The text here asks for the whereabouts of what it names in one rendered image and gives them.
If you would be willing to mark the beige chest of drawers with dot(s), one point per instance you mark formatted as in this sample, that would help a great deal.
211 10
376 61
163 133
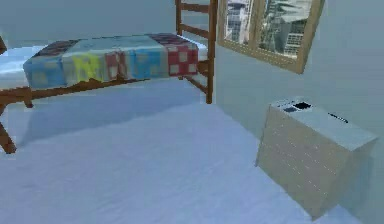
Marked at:
306 156

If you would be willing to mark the brown wooden bed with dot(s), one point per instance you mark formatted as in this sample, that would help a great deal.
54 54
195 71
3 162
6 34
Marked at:
210 50

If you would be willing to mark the patchwork bed blanket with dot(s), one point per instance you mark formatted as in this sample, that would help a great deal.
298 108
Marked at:
110 60

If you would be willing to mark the black flat phone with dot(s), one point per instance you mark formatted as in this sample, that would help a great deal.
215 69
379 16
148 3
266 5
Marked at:
301 105

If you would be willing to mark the wooden framed window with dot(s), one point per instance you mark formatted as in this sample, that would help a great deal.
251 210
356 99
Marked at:
271 31

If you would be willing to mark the thin black pen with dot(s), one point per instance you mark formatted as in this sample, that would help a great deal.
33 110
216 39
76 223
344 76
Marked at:
337 117

